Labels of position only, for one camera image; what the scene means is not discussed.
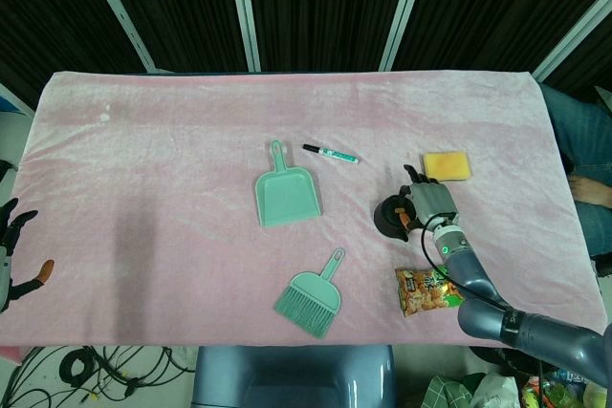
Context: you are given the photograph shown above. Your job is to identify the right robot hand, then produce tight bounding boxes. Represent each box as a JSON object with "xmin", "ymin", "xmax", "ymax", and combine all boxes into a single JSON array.
[{"xmin": 399, "ymin": 163, "xmax": 460, "ymax": 237}]

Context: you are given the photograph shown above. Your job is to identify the green checkered bag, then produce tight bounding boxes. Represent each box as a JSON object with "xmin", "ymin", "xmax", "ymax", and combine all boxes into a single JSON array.
[{"xmin": 421, "ymin": 372, "xmax": 489, "ymax": 408}]

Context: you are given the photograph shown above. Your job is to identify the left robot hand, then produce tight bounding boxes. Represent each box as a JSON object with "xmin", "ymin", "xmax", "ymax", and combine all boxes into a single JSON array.
[{"xmin": 0, "ymin": 197, "xmax": 55, "ymax": 314}]

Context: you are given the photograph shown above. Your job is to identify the orange snack bag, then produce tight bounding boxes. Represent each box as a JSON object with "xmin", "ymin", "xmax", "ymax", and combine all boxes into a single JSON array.
[{"xmin": 394, "ymin": 266, "xmax": 467, "ymax": 318}]

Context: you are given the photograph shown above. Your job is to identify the green hand brush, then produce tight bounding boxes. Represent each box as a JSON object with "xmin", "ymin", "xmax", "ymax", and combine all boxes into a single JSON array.
[{"xmin": 273, "ymin": 247, "xmax": 347, "ymax": 338}]

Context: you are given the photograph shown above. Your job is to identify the green dustpan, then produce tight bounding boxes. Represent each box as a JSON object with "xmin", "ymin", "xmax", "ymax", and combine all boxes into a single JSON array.
[{"xmin": 253, "ymin": 140, "xmax": 324, "ymax": 229}]

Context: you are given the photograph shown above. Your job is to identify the yellow sponge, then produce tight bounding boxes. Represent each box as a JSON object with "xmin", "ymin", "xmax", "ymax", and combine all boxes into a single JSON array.
[{"xmin": 420, "ymin": 151, "xmax": 473, "ymax": 183}]

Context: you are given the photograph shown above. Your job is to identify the pink table cloth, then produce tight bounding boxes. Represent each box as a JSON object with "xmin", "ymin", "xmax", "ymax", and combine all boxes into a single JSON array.
[{"xmin": 0, "ymin": 71, "xmax": 608, "ymax": 348}]

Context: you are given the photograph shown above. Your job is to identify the black floor cables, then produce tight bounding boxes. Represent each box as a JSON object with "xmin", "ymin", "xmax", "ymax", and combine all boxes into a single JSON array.
[{"xmin": 0, "ymin": 345, "xmax": 198, "ymax": 408}]

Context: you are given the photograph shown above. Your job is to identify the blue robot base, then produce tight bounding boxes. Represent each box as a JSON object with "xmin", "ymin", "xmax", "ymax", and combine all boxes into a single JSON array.
[{"xmin": 191, "ymin": 344, "xmax": 397, "ymax": 408}]

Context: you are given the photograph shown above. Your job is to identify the black round object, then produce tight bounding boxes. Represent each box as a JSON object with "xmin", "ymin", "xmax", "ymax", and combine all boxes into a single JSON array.
[{"xmin": 373, "ymin": 192, "xmax": 415, "ymax": 244}]

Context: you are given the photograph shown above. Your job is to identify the white partition post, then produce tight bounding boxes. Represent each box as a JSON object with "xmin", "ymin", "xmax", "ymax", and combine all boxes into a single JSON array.
[
  {"xmin": 77, "ymin": 0, "xmax": 158, "ymax": 73},
  {"xmin": 380, "ymin": 0, "xmax": 434, "ymax": 72},
  {"xmin": 532, "ymin": 0, "xmax": 612, "ymax": 82},
  {"xmin": 226, "ymin": 0, "xmax": 262, "ymax": 73}
]

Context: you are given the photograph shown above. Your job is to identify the green whiteboard marker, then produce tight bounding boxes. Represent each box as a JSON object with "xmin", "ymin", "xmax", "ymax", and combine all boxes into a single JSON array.
[{"xmin": 301, "ymin": 142, "xmax": 361, "ymax": 165}]

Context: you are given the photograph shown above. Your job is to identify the person in jeans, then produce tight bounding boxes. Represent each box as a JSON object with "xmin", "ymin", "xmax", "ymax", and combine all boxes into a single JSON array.
[{"xmin": 539, "ymin": 83, "xmax": 612, "ymax": 278}]

